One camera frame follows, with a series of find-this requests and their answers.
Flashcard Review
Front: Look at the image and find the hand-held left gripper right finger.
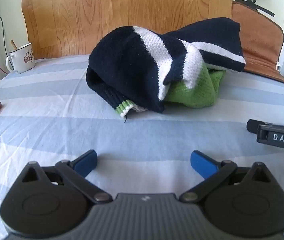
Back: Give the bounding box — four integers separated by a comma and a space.
179, 150, 273, 203

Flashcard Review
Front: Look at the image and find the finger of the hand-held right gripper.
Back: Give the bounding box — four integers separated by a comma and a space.
246, 119, 275, 133

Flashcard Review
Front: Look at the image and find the wooden headboard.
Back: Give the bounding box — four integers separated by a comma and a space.
21, 0, 233, 59

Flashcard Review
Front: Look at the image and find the navy white green knit sweater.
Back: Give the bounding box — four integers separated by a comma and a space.
86, 17, 247, 118

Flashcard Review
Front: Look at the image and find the brown cushion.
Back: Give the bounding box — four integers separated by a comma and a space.
232, 1, 284, 87

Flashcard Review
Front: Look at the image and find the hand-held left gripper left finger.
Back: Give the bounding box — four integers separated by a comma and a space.
21, 149, 113, 203

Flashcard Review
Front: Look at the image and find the blue white striped bedsheet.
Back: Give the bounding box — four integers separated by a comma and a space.
0, 54, 284, 240

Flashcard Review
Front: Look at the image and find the white enamel mug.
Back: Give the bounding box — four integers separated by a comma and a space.
6, 42, 36, 75

